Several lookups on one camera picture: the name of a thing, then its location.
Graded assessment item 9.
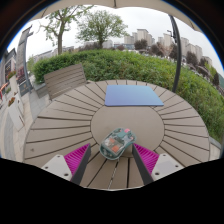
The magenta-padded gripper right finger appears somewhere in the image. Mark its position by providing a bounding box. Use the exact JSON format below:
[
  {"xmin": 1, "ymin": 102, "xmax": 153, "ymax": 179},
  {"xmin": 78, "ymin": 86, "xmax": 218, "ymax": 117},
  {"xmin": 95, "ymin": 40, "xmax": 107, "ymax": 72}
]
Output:
[{"xmin": 131, "ymin": 143, "xmax": 184, "ymax": 186}]

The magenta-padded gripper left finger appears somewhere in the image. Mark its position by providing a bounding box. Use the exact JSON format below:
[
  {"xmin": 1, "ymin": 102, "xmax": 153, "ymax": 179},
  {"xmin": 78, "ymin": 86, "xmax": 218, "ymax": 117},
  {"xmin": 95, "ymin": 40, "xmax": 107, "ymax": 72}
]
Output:
[{"xmin": 41, "ymin": 143, "xmax": 92, "ymax": 186}]

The transparent teal computer mouse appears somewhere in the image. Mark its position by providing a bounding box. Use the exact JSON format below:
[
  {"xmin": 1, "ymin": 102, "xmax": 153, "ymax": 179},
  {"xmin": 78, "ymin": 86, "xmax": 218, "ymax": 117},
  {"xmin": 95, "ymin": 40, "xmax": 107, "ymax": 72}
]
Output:
[{"xmin": 99, "ymin": 127, "xmax": 138, "ymax": 161}]

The blue mouse pad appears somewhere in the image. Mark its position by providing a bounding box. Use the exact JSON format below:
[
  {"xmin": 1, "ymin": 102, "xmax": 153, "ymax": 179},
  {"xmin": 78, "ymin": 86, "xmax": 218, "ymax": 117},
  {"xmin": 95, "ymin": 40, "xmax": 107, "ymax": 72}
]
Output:
[{"xmin": 104, "ymin": 84, "xmax": 165, "ymax": 108}]

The white planter box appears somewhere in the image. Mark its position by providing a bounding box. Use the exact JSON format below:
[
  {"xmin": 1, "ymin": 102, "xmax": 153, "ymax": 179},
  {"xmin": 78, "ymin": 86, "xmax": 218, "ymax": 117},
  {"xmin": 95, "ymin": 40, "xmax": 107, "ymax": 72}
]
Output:
[{"xmin": 6, "ymin": 93, "xmax": 26, "ymax": 131}]

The brown slatted chair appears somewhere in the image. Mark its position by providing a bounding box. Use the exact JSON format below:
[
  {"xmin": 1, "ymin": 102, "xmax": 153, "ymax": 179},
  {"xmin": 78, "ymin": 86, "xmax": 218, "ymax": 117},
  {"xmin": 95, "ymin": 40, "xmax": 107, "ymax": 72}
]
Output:
[{"xmin": 43, "ymin": 63, "xmax": 88, "ymax": 100}]

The black curved umbrella pole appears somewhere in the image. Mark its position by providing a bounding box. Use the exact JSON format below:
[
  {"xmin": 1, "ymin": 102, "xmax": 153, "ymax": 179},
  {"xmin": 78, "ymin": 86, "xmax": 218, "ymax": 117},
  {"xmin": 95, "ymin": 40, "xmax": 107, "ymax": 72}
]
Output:
[{"xmin": 168, "ymin": 14, "xmax": 183, "ymax": 94}]

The dark sign pillar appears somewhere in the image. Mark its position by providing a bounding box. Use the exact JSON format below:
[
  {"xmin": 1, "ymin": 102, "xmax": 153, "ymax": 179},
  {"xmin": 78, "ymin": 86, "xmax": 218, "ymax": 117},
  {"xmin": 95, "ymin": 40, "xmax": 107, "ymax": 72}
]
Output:
[{"xmin": 16, "ymin": 26, "xmax": 34, "ymax": 98}]

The sparse-leaved tree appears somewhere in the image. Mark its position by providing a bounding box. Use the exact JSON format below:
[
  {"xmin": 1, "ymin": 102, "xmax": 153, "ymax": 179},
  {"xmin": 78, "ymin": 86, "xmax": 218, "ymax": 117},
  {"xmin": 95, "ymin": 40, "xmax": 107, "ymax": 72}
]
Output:
[{"xmin": 39, "ymin": 4, "xmax": 94, "ymax": 56}]

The group of apartment buildings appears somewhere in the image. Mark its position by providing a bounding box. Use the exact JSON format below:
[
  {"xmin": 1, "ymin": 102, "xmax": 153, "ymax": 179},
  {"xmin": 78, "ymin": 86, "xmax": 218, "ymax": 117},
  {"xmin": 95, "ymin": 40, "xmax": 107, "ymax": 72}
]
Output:
[{"xmin": 123, "ymin": 28, "xmax": 214, "ymax": 68}]

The round leafy tree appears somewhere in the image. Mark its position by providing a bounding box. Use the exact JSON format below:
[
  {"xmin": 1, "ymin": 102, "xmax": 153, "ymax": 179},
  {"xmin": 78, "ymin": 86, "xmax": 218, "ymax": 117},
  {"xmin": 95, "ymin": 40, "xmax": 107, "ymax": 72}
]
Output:
[{"xmin": 75, "ymin": 9, "xmax": 129, "ymax": 49}]

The beige umbrella canopy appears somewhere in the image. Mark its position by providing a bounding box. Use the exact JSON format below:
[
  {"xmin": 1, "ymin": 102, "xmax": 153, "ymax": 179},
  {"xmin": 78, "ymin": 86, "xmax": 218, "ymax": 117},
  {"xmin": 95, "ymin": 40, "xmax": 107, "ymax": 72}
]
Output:
[{"xmin": 31, "ymin": 0, "xmax": 203, "ymax": 33}]

